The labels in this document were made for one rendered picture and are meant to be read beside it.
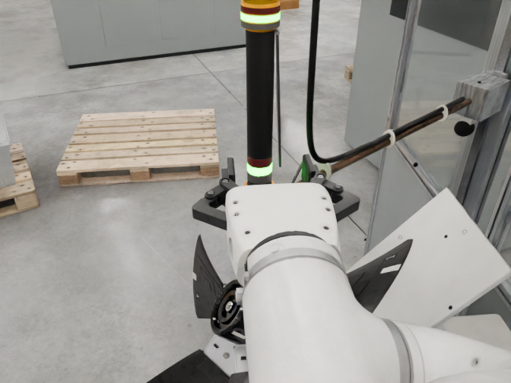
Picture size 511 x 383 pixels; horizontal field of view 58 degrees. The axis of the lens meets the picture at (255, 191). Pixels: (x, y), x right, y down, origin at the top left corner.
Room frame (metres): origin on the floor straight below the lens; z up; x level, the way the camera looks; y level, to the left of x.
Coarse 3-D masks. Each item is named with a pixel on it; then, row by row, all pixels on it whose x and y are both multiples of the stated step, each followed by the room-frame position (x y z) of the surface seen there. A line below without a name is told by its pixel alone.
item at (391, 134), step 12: (312, 12) 0.59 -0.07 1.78; (312, 24) 0.58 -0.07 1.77; (312, 36) 0.58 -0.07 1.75; (312, 48) 0.58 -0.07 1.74; (312, 60) 0.58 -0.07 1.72; (312, 72) 0.58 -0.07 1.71; (312, 84) 0.58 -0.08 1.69; (312, 96) 0.58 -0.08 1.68; (312, 108) 0.58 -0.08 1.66; (444, 108) 0.83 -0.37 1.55; (312, 120) 0.59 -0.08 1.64; (420, 120) 0.78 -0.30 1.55; (312, 132) 0.59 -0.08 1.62; (384, 132) 0.73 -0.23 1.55; (396, 132) 0.73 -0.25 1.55; (312, 144) 0.59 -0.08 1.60; (372, 144) 0.68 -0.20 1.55; (312, 156) 0.59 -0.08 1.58; (336, 156) 0.63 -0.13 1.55; (348, 156) 0.65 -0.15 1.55; (324, 168) 0.62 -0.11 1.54
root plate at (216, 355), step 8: (216, 336) 0.62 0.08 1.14; (208, 344) 0.61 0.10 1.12; (224, 344) 0.60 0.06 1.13; (232, 344) 0.60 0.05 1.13; (208, 352) 0.60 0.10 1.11; (216, 352) 0.60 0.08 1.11; (224, 352) 0.59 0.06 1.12; (232, 352) 0.59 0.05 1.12; (216, 360) 0.59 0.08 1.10; (224, 360) 0.58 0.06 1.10; (232, 360) 0.58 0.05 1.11; (224, 368) 0.57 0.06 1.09; (232, 368) 0.57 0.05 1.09
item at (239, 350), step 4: (240, 344) 0.56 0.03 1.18; (244, 344) 0.56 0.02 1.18; (236, 348) 0.55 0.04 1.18; (240, 348) 0.55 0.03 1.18; (244, 348) 0.55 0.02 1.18; (236, 352) 0.54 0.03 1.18; (240, 352) 0.54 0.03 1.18; (244, 352) 0.54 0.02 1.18; (236, 356) 0.53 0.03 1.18; (240, 356) 0.53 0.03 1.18; (236, 360) 0.52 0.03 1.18; (240, 360) 0.52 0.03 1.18; (244, 360) 0.52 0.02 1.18; (236, 364) 0.52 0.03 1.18; (240, 364) 0.52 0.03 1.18; (244, 364) 0.52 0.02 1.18; (236, 368) 0.51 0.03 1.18; (240, 368) 0.51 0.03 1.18; (244, 368) 0.51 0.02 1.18; (236, 372) 0.50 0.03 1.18
